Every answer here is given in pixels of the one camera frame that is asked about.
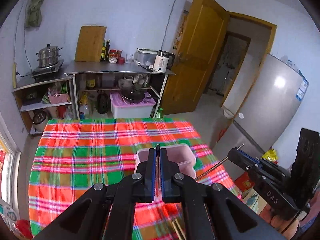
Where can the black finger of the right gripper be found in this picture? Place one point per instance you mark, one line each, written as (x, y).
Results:
(242, 159)

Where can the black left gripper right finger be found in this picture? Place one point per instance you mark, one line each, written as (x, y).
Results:
(210, 211)

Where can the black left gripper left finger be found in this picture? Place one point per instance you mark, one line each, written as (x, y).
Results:
(106, 212)

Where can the chopstick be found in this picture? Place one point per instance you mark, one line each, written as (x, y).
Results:
(217, 164)
(158, 175)

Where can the steel kitchen work table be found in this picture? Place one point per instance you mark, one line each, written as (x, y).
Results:
(119, 71)

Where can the person's right hand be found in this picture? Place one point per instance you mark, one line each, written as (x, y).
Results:
(287, 228)

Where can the red gift box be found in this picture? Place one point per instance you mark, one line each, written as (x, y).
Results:
(244, 183)

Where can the yellow snack bag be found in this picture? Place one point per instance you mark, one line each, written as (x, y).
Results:
(271, 155)

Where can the wooden chopsticks on table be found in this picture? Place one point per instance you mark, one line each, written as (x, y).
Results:
(178, 229)

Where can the pink plastic utensil caddy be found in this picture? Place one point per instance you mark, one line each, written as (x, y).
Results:
(180, 154)

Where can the plaid red green tablecloth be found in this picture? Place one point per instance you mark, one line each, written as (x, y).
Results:
(74, 155)

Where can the silver refrigerator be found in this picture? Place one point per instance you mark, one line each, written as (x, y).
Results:
(263, 117)

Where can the white purple storage box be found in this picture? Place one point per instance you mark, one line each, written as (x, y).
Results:
(123, 109)

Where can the dark glass jug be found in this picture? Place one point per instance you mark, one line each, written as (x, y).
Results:
(102, 103)

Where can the yellow wooden door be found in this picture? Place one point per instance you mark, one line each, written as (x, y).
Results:
(197, 53)

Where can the pink plastic basket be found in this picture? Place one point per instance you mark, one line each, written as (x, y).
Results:
(55, 97)

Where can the wooden side shelf unit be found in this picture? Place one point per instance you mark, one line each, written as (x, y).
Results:
(30, 92)

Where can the black wok pan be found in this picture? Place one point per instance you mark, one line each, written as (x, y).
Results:
(132, 95)

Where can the white electric kettle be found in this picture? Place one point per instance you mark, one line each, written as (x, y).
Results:
(164, 60)

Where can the red lidded jar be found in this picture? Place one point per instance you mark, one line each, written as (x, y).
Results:
(113, 57)

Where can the stainless steel steamer pot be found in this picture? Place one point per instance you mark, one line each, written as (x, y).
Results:
(48, 56)

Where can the wooden cutting board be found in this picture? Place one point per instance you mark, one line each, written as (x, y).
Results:
(90, 43)

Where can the dark oil bottle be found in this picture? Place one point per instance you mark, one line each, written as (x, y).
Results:
(107, 47)

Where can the green hanging cloth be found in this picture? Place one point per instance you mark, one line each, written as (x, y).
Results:
(33, 16)

